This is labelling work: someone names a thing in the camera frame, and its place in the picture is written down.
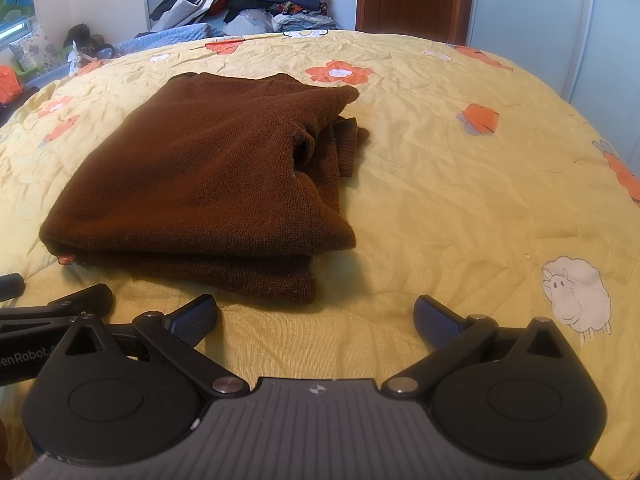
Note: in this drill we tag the blue quilted blanket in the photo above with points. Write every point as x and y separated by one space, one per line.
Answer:
165 40

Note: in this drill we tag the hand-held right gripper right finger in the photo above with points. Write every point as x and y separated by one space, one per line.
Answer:
439 325

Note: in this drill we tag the yellow printed quilt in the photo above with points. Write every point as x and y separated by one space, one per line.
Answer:
450 185

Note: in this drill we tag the orange cloth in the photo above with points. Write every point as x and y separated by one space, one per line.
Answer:
7 85

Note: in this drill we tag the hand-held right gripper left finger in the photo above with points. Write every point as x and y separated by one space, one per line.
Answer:
196 319

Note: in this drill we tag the frosted glass wardrobe door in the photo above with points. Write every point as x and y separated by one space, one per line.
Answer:
530 15

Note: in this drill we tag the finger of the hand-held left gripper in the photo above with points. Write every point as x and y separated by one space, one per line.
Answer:
80 297
11 287

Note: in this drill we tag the brown knit sweater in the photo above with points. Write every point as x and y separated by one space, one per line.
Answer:
200 175

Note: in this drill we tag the green plastic item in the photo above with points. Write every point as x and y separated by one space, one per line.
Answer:
25 67

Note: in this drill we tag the dark plush toy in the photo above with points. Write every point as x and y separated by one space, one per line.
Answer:
85 42

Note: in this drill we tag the floral pillow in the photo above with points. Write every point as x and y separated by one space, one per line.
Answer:
37 50

